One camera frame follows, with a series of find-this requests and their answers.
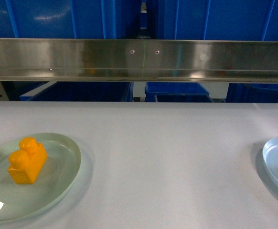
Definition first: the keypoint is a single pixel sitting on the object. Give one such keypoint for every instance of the yellow toy brick block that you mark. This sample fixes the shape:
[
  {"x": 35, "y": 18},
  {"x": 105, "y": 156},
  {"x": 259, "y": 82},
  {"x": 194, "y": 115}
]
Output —
[{"x": 27, "y": 162}]

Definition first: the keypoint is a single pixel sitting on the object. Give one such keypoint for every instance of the blue bin lower middle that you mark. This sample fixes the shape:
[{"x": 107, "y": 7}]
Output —
[{"x": 176, "y": 93}]

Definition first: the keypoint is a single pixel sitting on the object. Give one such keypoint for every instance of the blue bin lower left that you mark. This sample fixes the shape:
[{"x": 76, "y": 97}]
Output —
[{"x": 84, "y": 92}]

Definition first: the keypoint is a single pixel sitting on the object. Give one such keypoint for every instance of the blue bin lower right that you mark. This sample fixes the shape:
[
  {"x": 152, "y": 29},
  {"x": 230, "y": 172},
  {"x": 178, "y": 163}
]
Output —
[{"x": 252, "y": 93}]

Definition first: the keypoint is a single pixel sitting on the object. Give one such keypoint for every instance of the large blue bin right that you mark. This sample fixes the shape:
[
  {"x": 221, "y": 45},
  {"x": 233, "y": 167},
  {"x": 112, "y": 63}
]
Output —
[{"x": 228, "y": 20}]

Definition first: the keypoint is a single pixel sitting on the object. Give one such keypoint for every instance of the large blue bin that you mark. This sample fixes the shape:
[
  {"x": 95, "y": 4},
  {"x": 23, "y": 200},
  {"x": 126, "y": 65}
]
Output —
[
  {"x": 80, "y": 19},
  {"x": 228, "y": 20}
]

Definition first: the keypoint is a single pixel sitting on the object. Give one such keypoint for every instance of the pale green round plate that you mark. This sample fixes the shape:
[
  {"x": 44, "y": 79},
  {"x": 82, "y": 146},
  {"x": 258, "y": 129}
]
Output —
[{"x": 21, "y": 201}]

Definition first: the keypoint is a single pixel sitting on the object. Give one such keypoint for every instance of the large blue bin left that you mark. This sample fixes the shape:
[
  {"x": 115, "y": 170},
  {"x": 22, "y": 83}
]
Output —
[{"x": 80, "y": 19}]

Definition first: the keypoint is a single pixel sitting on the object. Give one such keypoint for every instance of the stainless steel shelf rail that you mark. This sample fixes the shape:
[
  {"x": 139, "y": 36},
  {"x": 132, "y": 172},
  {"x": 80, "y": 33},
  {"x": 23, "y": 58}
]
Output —
[{"x": 126, "y": 60}]

